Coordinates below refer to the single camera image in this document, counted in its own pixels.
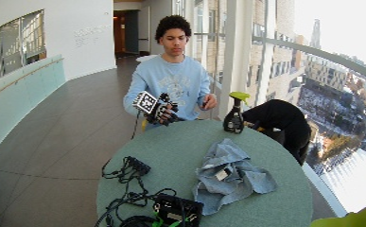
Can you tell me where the interior window wall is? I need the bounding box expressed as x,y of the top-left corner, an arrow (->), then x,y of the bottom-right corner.
0,9 -> 48,89

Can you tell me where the black electronics box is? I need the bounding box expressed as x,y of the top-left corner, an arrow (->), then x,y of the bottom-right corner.
151,193 -> 205,227

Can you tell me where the black cable hub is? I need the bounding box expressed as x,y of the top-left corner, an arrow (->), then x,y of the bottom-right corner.
124,156 -> 152,177

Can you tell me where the white marker cube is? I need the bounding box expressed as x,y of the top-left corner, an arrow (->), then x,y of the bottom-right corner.
132,90 -> 159,115

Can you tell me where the dark doorway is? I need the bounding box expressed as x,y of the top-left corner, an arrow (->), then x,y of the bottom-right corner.
113,9 -> 141,59

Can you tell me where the grey window rail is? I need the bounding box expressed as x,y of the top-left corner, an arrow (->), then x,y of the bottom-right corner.
250,36 -> 366,87

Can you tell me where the black glove cable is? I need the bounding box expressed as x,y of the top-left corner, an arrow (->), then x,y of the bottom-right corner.
129,110 -> 144,140

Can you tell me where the glass balustrade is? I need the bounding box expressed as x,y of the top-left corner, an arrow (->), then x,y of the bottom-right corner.
0,54 -> 68,171

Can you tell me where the white column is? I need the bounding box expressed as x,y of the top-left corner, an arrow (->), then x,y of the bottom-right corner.
217,0 -> 254,121

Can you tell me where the black cable bundle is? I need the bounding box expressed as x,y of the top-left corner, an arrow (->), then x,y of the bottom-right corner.
93,156 -> 180,227

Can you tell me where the yellow-green chair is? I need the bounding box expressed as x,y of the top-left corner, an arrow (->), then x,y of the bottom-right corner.
309,195 -> 366,227

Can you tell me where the grey-blue cloth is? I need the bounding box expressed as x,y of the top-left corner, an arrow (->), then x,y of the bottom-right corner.
192,137 -> 278,217

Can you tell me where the green cable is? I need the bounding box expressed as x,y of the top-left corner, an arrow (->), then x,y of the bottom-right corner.
149,204 -> 193,227

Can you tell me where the black spray bottle green trigger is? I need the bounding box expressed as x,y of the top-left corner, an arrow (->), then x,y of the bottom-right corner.
221,91 -> 252,134

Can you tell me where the white round table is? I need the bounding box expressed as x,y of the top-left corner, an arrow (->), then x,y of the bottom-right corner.
135,54 -> 159,63

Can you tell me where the the person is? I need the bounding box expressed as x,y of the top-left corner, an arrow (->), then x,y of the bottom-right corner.
123,14 -> 218,131

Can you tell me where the wooden handrail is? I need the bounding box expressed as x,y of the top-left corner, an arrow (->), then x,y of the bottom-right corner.
0,58 -> 64,107

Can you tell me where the black jacket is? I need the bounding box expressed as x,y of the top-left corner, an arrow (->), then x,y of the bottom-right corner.
241,98 -> 312,166

